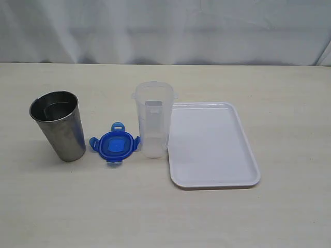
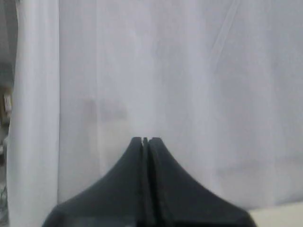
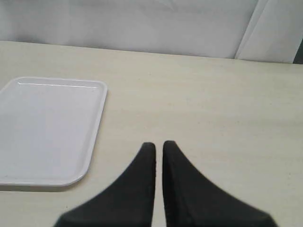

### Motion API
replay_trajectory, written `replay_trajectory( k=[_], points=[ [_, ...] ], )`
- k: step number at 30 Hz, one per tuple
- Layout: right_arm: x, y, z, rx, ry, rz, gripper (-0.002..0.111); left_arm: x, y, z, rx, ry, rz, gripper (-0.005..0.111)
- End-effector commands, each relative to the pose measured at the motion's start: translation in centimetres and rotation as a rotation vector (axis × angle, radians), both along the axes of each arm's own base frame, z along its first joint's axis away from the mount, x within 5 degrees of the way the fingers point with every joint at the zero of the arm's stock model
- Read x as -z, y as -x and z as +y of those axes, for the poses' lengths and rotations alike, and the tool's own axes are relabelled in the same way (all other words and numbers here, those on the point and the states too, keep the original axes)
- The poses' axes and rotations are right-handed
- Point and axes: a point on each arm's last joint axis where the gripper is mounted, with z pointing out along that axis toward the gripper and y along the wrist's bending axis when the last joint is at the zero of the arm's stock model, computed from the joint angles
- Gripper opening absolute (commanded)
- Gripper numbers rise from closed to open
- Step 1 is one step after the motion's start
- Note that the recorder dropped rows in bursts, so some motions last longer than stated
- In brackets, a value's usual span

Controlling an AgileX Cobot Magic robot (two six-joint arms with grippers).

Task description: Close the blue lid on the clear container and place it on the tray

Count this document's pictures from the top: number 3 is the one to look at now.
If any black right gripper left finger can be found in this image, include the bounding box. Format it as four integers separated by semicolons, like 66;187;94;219
55;142;156;227

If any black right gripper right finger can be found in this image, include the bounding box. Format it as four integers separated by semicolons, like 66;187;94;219
162;140;277;227

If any white plastic tray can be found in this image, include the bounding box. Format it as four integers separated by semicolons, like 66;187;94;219
0;77;108;187

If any white backdrop curtain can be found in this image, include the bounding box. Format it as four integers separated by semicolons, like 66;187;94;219
0;0;303;64

